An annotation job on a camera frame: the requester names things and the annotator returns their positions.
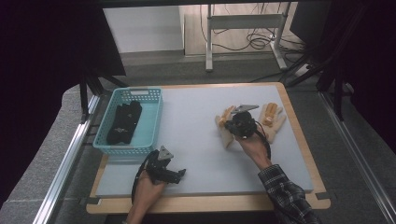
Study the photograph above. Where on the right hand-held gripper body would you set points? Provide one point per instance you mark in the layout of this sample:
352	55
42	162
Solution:
244	124

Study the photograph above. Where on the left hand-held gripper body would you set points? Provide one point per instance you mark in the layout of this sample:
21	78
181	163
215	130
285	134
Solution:
158	166

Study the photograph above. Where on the beige knit glove orange fingers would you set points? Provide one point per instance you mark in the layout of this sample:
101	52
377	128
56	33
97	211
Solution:
224	137
274	124

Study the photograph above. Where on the teal plastic basket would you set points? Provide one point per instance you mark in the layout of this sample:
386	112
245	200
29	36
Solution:
146	130

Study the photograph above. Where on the black glove white print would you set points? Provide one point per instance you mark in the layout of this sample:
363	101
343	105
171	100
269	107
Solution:
121	127

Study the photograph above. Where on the grey foam mat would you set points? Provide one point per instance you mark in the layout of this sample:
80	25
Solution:
193	140

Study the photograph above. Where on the grey tape piece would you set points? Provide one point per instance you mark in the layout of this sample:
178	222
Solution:
322	196
90	200

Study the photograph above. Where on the black metal stand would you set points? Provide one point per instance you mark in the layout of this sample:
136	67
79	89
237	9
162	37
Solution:
330	68

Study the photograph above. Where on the black tripod legs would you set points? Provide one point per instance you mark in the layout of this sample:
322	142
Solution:
90	87

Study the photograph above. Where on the white board panel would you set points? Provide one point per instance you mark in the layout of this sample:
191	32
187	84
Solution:
143	28

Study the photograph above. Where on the dark curtain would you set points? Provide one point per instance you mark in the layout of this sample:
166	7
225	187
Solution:
373	68
40	77

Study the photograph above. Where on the aluminium rail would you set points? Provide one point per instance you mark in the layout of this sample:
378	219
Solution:
65	165
358	158

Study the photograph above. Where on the white metal stand frame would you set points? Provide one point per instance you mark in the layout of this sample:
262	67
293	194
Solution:
246	21

